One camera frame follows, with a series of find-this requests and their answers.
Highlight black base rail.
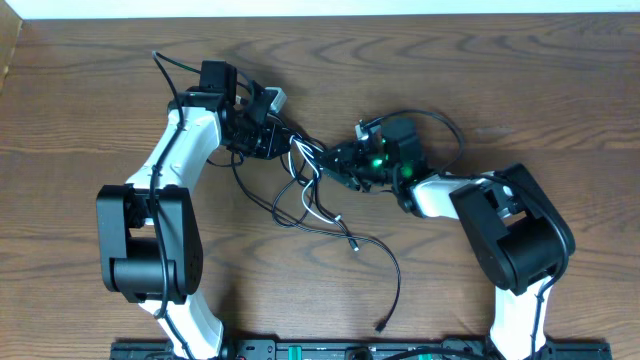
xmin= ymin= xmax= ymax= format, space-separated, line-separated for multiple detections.
xmin=109 ymin=337 xmax=614 ymax=360

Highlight black white braided cable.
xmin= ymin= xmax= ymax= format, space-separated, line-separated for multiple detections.
xmin=229 ymin=137 xmax=403 ymax=334

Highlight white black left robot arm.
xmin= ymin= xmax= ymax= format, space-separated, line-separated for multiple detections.
xmin=96 ymin=61 xmax=290 ymax=359

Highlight right camera black cable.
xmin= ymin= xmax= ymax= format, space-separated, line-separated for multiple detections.
xmin=362 ymin=108 xmax=571 ymax=360

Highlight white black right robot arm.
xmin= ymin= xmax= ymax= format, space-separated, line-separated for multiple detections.
xmin=318 ymin=118 xmax=575 ymax=359

